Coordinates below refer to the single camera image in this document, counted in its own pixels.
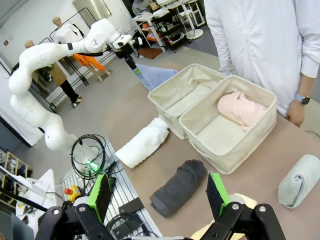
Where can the mannequin tan coat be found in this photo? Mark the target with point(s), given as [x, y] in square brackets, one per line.
[56, 73]

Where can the silver metal panel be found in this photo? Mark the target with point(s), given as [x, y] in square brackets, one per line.
[95, 10]

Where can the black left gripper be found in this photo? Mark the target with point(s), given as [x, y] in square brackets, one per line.
[126, 53]

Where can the white towel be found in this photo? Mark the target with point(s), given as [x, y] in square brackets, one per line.
[145, 142]

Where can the black clothes rack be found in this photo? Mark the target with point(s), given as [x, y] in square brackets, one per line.
[51, 107]

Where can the person left forearm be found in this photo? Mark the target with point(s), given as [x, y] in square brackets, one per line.
[310, 62]

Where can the smartwatch with blue band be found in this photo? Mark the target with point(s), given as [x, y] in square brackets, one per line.
[303, 99]

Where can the cream fabric storage bin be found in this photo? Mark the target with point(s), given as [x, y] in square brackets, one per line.
[180, 95]
[225, 140]

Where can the dark grey towel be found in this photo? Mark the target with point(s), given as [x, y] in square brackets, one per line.
[180, 187]

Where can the person left hand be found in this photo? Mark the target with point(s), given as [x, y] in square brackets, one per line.
[296, 113]

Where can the white round stand base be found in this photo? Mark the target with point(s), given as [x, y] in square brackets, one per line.
[195, 33]

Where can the wooden shelf unit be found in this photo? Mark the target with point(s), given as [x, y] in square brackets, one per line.
[10, 160]

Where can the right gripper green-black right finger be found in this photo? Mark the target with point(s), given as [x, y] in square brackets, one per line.
[216, 195]

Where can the blue towel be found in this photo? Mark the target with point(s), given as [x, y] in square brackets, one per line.
[155, 73]

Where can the person right forearm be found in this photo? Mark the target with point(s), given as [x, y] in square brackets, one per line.
[222, 57]

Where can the yellow red emergency stop button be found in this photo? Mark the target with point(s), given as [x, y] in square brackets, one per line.
[73, 192]

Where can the person torso white coat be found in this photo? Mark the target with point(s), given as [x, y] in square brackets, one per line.
[262, 37]

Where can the black utility cart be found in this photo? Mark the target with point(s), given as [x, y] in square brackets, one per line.
[172, 30]

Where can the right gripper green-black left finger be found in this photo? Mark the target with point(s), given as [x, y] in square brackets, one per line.
[100, 197]

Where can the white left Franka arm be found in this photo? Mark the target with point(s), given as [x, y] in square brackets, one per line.
[32, 57]

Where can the pink rolled towel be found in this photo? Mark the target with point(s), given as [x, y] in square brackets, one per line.
[240, 110]

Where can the brown floor mat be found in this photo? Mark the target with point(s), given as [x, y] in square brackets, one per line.
[150, 53]

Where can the mannequin white shirt orange skirt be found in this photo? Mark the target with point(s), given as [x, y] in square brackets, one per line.
[63, 33]

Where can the mint green towel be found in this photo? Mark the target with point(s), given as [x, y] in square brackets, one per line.
[300, 182]

